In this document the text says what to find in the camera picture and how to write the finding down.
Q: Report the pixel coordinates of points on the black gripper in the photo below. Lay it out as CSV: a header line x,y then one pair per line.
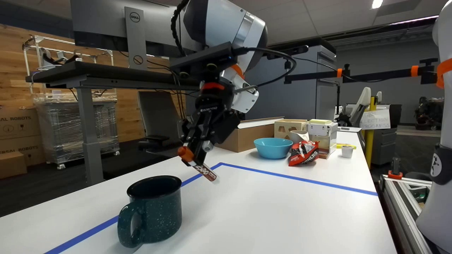
x,y
212,122

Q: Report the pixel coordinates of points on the orange capped marker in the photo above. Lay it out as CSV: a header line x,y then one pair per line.
x,y
188,159

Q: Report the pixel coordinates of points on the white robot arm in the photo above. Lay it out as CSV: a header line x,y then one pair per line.
x,y
218,43

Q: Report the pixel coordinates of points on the small white yellow cup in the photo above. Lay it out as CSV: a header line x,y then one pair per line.
x,y
347,150

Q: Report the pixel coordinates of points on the blue tape line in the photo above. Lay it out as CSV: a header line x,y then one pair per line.
x,y
258,212

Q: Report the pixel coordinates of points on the cardboard box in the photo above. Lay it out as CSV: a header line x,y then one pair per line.
x,y
246,133

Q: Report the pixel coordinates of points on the light blue bowl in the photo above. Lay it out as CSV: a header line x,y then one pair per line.
x,y
272,148

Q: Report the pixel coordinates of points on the dark green enamel mug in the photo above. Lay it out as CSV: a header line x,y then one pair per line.
x,y
155,212

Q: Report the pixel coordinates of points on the wooden block toy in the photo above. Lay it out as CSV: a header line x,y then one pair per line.
x,y
286,126

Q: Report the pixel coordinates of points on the red snack bag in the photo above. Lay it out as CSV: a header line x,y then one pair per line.
x,y
303,153

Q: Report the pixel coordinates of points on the standing desk with monitor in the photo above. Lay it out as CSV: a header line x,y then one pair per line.
x,y
139,29

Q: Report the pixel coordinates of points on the white yellow carton box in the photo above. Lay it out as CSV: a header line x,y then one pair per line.
x,y
323,132

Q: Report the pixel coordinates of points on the wire rack cart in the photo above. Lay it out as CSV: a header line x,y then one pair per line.
x,y
58,111

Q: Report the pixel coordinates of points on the aluminium rail base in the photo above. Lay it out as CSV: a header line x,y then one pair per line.
x,y
405,201

